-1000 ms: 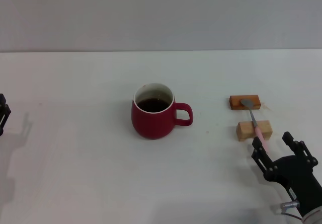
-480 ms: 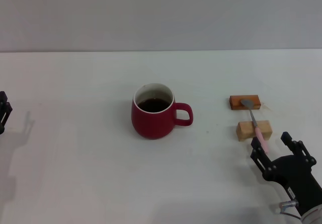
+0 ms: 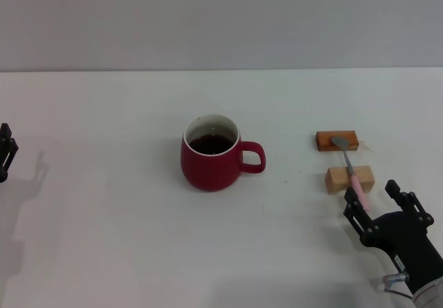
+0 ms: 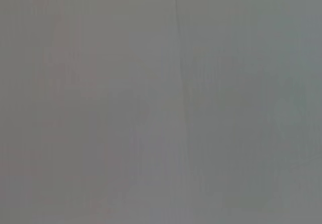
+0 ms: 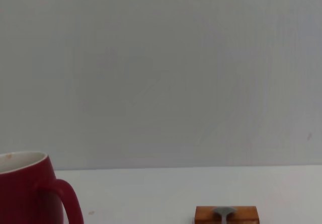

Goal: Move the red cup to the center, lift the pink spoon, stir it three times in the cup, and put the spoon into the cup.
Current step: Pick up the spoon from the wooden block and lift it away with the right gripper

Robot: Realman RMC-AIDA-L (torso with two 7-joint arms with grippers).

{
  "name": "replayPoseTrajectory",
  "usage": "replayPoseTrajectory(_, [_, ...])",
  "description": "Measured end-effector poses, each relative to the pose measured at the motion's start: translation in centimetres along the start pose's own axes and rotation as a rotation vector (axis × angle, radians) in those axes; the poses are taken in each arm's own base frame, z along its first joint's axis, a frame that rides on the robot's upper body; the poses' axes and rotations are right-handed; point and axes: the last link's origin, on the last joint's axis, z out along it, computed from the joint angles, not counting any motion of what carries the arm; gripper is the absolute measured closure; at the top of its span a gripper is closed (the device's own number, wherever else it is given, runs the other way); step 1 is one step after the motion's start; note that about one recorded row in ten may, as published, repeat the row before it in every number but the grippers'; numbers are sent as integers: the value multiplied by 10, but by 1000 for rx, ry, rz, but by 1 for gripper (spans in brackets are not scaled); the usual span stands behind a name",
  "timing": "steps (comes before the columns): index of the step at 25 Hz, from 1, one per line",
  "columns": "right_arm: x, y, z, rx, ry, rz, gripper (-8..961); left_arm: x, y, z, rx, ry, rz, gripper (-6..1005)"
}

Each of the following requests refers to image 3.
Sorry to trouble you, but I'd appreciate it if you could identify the red ceramic cup with coffee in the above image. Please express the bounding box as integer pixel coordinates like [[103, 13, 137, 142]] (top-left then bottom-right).
[[180, 114, 266, 193]]

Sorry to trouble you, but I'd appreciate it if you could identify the pink-handled metal spoon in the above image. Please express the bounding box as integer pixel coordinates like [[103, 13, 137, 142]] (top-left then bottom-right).
[[331, 136, 372, 212]]

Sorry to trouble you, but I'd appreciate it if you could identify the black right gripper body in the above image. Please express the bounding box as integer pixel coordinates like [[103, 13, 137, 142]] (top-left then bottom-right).
[[359, 210, 443, 296]]

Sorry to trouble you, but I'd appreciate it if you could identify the silver connector with cable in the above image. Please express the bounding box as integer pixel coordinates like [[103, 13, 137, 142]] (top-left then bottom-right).
[[382, 271, 415, 298]]

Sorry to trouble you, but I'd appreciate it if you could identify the light wooden block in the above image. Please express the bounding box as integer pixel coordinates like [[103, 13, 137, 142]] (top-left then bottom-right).
[[324, 165, 376, 195]]

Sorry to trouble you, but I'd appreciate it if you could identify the dark brown wooden block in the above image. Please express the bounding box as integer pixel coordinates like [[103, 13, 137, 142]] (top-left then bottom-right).
[[316, 130, 359, 153]]

